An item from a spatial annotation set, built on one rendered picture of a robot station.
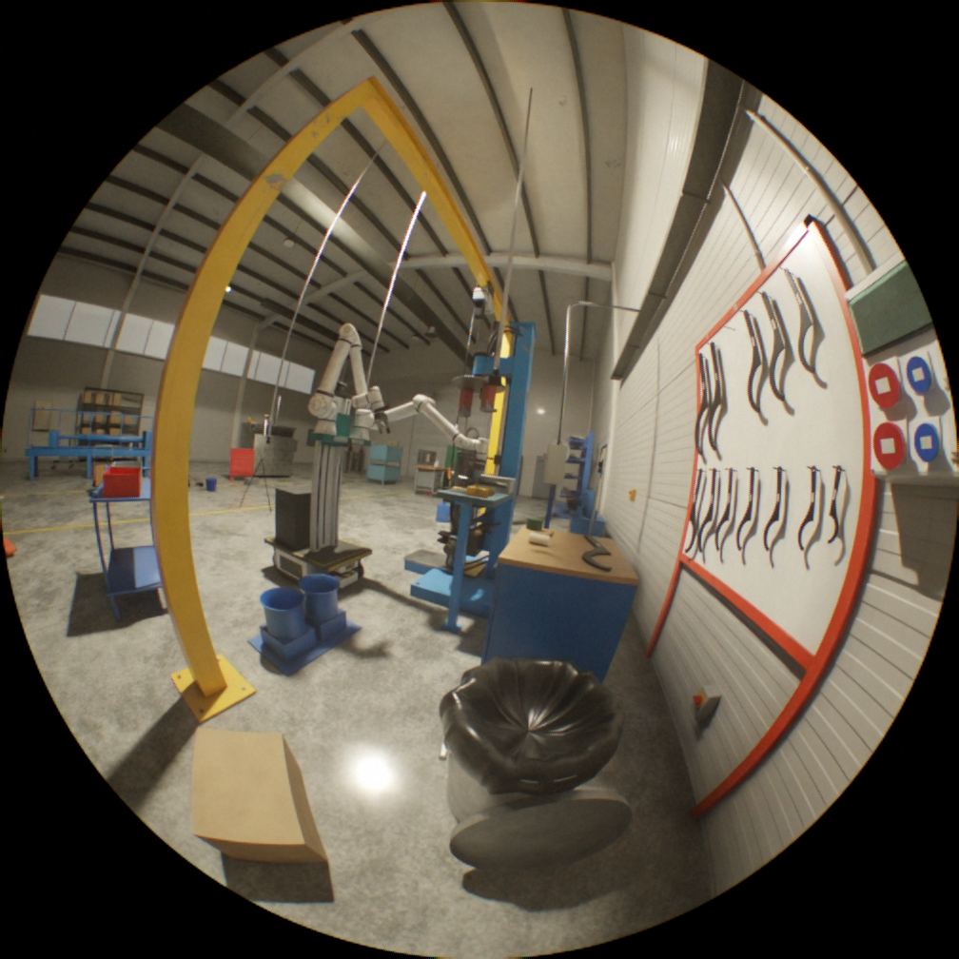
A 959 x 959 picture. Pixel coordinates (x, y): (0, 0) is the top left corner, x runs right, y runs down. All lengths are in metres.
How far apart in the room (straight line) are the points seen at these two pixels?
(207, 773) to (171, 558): 0.82
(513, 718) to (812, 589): 1.08
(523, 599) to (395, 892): 1.30
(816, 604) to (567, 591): 0.97
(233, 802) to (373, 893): 0.52
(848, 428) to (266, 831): 2.01
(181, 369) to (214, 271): 0.43
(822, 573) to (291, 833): 1.71
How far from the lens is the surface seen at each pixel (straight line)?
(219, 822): 1.15
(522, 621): 1.24
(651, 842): 1.55
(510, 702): 1.04
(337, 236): 6.82
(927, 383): 0.89
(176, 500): 1.37
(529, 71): 5.92
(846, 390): 1.22
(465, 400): 3.18
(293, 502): 2.71
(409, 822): 1.36
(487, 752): 0.76
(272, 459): 10.07
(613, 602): 1.21
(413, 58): 6.31
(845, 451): 1.18
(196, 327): 1.40
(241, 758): 1.22
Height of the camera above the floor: 1.30
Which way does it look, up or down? 3 degrees down
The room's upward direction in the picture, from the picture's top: 7 degrees clockwise
